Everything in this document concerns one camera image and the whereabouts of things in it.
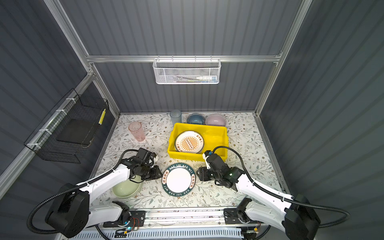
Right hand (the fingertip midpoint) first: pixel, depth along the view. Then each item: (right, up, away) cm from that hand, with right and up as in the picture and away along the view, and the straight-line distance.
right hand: (201, 173), depth 80 cm
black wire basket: (-66, +26, -5) cm, 71 cm away
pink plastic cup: (-41, +24, +15) cm, 50 cm away
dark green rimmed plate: (-13, -6, +6) cm, 15 cm away
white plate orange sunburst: (-7, +15, +19) cm, 26 cm away
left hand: (-23, -3, +4) cm, 23 cm away
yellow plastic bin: (+10, +18, +25) cm, 32 cm away
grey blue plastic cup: (-17, +33, +26) cm, 45 cm away
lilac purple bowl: (+12, +31, +32) cm, 46 cm away
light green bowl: (-40, -8, +1) cm, 41 cm away
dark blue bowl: (-3, +32, +32) cm, 45 cm away
